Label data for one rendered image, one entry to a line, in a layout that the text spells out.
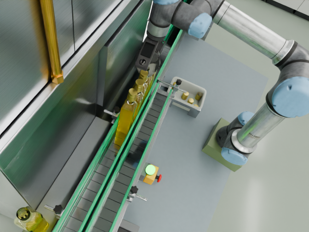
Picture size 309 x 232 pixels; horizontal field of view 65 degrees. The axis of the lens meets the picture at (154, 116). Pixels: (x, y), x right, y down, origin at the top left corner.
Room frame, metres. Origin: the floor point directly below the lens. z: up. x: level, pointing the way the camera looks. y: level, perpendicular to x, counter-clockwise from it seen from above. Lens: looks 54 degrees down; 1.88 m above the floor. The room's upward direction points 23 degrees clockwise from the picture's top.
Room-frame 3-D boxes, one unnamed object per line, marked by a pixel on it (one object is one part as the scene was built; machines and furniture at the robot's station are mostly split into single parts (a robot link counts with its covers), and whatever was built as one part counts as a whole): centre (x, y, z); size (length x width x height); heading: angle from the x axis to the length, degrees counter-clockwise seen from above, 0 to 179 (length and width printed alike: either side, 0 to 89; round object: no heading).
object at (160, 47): (0.73, 0.11, 1.29); 0.09 x 0.08 x 0.12; 179
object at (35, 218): (0.07, 0.22, 1.01); 0.06 x 0.06 x 0.26; 85
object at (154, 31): (0.72, 0.11, 1.37); 0.08 x 0.08 x 0.05
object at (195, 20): (0.72, 0.01, 1.45); 0.11 x 0.11 x 0.08; 81
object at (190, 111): (1.00, -0.10, 0.79); 0.27 x 0.17 x 0.08; 89
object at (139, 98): (0.64, 0.11, 0.99); 0.06 x 0.06 x 0.21; 88
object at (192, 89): (1.00, -0.12, 0.80); 0.22 x 0.17 x 0.09; 89
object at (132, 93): (0.58, 0.11, 1.14); 0.04 x 0.04 x 0.04
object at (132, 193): (0.29, -0.06, 0.94); 0.07 x 0.04 x 0.13; 89
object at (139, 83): (0.64, 0.11, 1.14); 0.04 x 0.04 x 0.04
